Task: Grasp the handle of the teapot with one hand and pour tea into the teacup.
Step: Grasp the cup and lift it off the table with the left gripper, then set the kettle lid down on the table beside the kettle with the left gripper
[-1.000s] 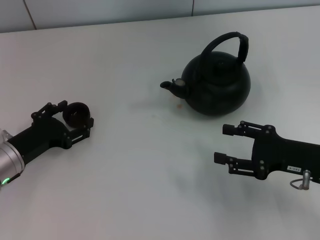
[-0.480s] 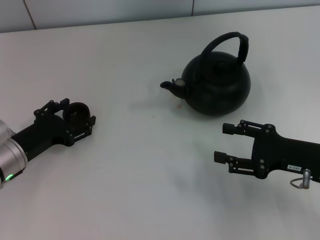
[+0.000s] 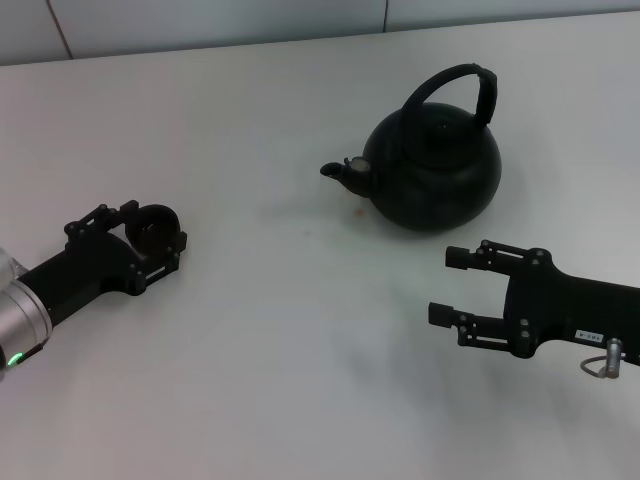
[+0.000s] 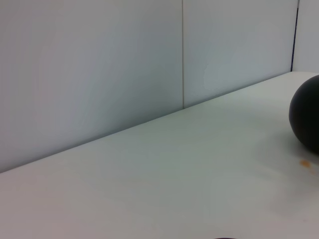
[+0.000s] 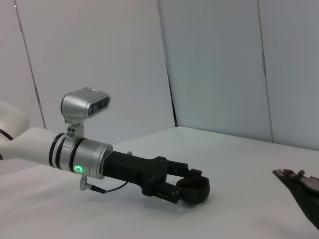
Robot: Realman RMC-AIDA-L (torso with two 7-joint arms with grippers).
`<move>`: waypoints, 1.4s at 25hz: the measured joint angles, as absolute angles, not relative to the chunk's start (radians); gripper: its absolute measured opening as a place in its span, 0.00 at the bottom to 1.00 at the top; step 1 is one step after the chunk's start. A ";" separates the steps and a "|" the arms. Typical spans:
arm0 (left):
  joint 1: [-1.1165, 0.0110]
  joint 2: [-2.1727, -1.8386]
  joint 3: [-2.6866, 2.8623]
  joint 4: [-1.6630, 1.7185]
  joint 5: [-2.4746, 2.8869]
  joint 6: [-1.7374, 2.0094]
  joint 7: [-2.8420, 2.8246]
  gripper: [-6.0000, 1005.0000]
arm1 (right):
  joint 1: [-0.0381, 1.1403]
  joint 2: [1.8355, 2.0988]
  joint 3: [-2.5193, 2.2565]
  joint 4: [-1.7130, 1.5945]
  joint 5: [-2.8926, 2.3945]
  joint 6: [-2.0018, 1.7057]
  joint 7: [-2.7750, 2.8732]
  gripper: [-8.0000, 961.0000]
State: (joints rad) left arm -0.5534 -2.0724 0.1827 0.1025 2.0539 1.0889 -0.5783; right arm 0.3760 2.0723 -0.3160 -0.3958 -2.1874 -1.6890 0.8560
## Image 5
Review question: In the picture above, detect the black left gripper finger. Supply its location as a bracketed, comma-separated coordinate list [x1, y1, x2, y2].
[167, 161, 202, 178]
[156, 183, 182, 204]

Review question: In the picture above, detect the left gripper cable with plug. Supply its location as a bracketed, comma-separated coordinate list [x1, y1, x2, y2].
[79, 175, 132, 194]

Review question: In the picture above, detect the black round teapot with handle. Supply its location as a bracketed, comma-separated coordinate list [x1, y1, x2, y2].
[272, 168, 319, 225]

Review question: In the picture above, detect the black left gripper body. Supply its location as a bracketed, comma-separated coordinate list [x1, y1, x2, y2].
[101, 151, 170, 197]

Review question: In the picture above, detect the small dark teacup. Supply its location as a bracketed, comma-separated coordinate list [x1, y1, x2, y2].
[175, 175, 210, 205]

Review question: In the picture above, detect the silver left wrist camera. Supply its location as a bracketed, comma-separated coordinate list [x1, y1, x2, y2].
[60, 87, 111, 137]

